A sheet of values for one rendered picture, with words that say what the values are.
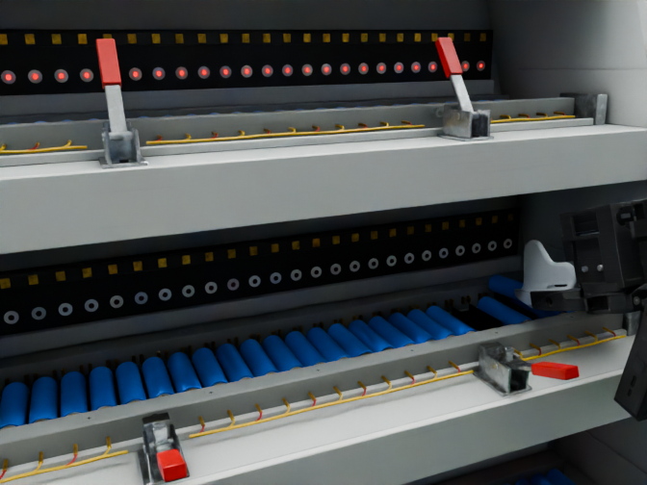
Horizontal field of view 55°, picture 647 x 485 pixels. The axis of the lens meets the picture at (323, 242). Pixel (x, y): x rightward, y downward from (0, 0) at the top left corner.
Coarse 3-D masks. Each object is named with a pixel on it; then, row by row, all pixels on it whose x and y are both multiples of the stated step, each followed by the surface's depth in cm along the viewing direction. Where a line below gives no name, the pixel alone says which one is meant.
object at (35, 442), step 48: (480, 336) 52; (528, 336) 53; (576, 336) 56; (624, 336) 55; (240, 384) 45; (288, 384) 46; (336, 384) 47; (0, 432) 40; (48, 432) 40; (96, 432) 41; (0, 480) 38
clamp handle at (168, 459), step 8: (160, 432) 39; (160, 440) 39; (160, 448) 37; (168, 448) 37; (176, 448) 36; (160, 456) 35; (168, 456) 34; (176, 456) 34; (160, 464) 34; (168, 464) 33; (176, 464) 33; (184, 464) 33; (168, 472) 33; (176, 472) 33; (184, 472) 33; (168, 480) 32
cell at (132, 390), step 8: (120, 368) 49; (128, 368) 49; (136, 368) 50; (120, 376) 48; (128, 376) 48; (136, 376) 48; (120, 384) 47; (128, 384) 46; (136, 384) 47; (120, 392) 46; (128, 392) 45; (136, 392) 45; (120, 400) 46; (128, 400) 44; (136, 400) 45
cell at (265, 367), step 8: (248, 344) 53; (256, 344) 53; (240, 352) 54; (248, 352) 52; (256, 352) 51; (264, 352) 52; (248, 360) 51; (256, 360) 50; (264, 360) 50; (256, 368) 49; (264, 368) 49; (272, 368) 49; (256, 376) 49
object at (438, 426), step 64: (512, 256) 68; (128, 320) 54; (192, 320) 56; (448, 384) 50; (576, 384) 49; (192, 448) 42; (256, 448) 42; (320, 448) 42; (384, 448) 43; (448, 448) 46; (512, 448) 48
